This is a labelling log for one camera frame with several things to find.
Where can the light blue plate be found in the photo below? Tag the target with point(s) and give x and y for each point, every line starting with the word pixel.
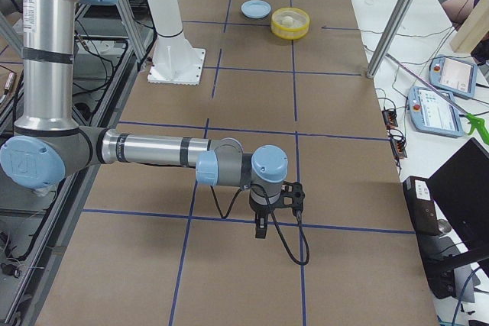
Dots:
pixel 255 9

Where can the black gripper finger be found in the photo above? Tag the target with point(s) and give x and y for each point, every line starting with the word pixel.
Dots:
pixel 260 228

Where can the blue teach pendant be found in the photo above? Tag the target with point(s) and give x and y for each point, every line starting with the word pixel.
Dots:
pixel 432 114
pixel 454 75

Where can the yellow round steamer basket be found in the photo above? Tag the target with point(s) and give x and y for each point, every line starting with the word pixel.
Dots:
pixel 299 29

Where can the white steamed bun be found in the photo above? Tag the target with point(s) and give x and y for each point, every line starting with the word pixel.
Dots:
pixel 287 21

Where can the far blue teach pendant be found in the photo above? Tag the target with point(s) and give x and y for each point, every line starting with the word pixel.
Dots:
pixel 454 75

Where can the black laptop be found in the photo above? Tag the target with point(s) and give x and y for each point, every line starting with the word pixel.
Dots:
pixel 449 213

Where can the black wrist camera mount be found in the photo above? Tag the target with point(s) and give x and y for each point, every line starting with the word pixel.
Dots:
pixel 291 196

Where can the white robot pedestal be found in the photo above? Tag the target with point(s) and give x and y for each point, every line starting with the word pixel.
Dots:
pixel 174 60

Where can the near blue teach pendant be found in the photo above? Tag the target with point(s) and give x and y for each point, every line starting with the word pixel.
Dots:
pixel 432 114

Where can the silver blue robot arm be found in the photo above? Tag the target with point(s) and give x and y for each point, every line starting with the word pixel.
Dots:
pixel 48 145

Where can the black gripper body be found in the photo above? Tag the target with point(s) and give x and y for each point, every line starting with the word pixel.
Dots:
pixel 260 211

